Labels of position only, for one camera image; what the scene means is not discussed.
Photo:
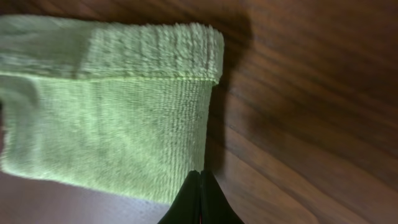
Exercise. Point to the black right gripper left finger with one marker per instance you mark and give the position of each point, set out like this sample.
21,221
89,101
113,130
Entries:
185,209

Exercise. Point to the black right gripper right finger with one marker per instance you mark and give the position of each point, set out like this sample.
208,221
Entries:
215,208

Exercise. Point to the light green microfiber cloth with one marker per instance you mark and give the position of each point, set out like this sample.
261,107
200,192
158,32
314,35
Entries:
106,106

